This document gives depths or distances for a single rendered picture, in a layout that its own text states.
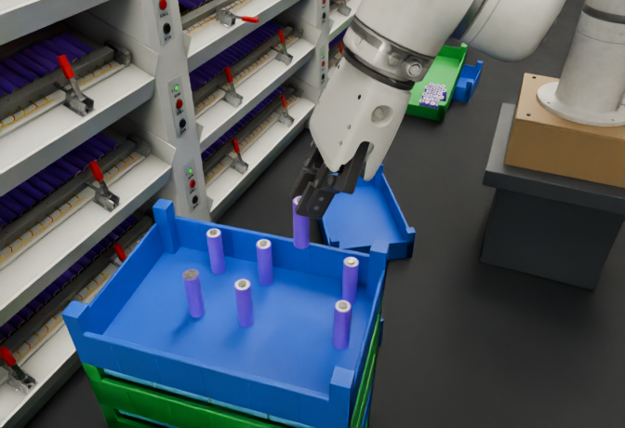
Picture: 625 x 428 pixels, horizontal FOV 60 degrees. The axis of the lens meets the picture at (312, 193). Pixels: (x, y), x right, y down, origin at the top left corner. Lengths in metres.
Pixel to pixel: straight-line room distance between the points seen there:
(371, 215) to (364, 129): 0.94
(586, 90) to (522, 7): 0.71
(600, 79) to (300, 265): 0.72
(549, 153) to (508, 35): 0.70
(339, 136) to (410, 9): 0.13
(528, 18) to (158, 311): 0.50
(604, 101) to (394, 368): 0.66
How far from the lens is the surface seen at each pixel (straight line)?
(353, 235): 1.36
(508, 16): 0.49
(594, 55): 1.16
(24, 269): 0.97
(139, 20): 1.01
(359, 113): 0.49
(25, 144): 0.89
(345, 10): 1.89
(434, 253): 1.35
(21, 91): 0.94
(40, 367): 1.08
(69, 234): 1.01
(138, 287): 0.72
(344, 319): 0.59
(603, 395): 1.20
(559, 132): 1.15
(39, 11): 0.86
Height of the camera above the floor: 0.90
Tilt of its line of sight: 37 degrees down
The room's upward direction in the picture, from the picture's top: straight up
